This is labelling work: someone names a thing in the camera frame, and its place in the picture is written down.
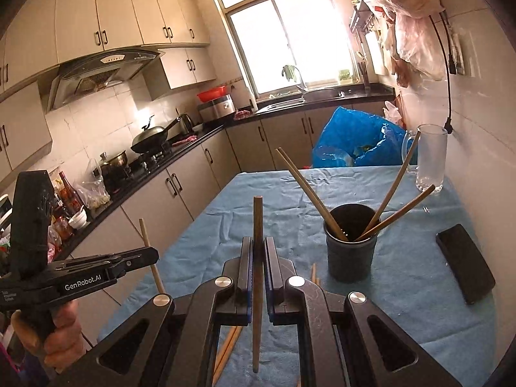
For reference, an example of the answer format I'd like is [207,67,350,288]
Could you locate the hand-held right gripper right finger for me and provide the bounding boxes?
[264,237,464,387]

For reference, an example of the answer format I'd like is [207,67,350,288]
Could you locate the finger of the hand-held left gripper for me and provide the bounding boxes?
[91,247,160,281]

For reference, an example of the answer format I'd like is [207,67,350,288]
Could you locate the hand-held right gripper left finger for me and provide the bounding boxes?
[50,237,255,387]

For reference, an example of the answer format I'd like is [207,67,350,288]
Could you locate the long bamboo chopstick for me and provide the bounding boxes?
[356,184,437,242]
[275,149,339,232]
[253,196,264,373]
[280,148,345,232]
[368,130,422,230]
[139,218,167,294]

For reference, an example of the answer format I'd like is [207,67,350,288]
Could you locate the bunch of bamboo chopsticks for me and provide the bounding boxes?
[212,264,323,387]

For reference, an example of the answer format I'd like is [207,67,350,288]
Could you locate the dark round utensil holder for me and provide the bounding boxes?
[323,203,377,283]

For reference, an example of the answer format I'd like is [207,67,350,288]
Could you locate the person's left hand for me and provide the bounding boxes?
[10,300,87,372]

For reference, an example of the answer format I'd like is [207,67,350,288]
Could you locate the brown glass bottle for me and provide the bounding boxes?
[58,170,81,218]

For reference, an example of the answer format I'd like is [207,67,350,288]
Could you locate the white bowl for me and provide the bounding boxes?
[68,205,89,230]

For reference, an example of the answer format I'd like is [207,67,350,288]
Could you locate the blue tablecloth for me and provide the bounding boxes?
[97,165,501,387]

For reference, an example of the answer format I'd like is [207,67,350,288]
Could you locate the clear plastic bag with food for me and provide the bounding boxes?
[78,157,111,209]

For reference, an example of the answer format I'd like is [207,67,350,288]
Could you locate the steel pot with lid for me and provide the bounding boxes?
[99,150,130,178]

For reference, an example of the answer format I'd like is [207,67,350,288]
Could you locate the gas stove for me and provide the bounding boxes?
[101,145,178,186]

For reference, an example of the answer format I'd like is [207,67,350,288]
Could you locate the beige lower kitchen cabinets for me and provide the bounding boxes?
[60,101,396,331]

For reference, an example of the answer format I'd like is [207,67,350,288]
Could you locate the beige kitchen cabinets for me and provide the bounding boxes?
[60,101,396,331]
[0,0,218,170]

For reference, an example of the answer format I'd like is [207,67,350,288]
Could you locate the black wok with lid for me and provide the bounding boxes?
[131,115,182,154]

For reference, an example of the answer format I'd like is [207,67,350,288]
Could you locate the black kitchen countertop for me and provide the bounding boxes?
[0,83,396,267]

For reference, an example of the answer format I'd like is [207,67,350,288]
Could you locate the steel range hood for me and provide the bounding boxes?
[46,48,166,114]

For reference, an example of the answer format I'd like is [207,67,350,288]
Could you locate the blue plastic bag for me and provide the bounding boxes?
[311,107,408,170]

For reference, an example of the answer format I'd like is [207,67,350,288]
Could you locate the steel rice cooker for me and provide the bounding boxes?
[197,94,235,122]

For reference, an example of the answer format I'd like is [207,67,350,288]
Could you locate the red plastic basin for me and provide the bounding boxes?
[197,86,228,103]

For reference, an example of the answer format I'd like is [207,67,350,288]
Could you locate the black smartphone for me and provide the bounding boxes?
[435,223,496,306]

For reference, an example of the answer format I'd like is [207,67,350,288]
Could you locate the clear glass mug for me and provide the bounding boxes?
[402,124,449,196]

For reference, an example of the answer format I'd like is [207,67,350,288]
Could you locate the beige upper kitchen cabinets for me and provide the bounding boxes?
[0,0,218,170]

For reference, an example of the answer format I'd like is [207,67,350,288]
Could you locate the kitchen faucet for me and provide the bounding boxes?
[281,64,308,93]

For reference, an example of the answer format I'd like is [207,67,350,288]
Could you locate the black cutlery caddy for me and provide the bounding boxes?
[357,61,372,91]

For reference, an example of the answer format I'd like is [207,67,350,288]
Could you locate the kitchen window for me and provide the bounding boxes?
[210,0,363,97]

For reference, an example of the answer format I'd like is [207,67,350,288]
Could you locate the white cutting board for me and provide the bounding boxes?
[365,32,390,75]

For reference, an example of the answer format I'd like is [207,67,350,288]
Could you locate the metal utensil rack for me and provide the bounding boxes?
[349,0,377,35]

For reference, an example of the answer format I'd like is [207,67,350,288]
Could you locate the crumpled plastic bags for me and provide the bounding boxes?
[359,0,448,87]

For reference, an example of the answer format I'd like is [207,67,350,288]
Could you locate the white power socket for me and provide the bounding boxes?
[447,28,472,76]

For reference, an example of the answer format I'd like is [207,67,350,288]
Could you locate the black power cable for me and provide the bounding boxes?
[427,12,458,134]

